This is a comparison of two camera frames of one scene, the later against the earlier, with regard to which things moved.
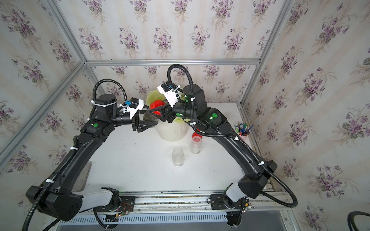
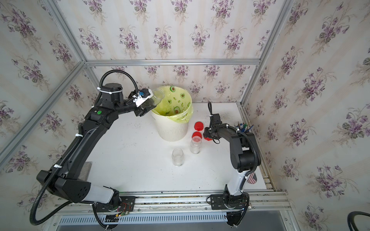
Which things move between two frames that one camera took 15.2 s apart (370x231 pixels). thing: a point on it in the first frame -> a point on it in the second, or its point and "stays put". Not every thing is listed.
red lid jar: [195, 143] stays put
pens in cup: [243, 129] stays put
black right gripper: [168, 111] -> [206, 132]
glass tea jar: [178, 157] stays put
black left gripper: [136, 124] -> [139, 111]
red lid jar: [155, 104] -> [158, 95]
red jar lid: [195, 134] stays put
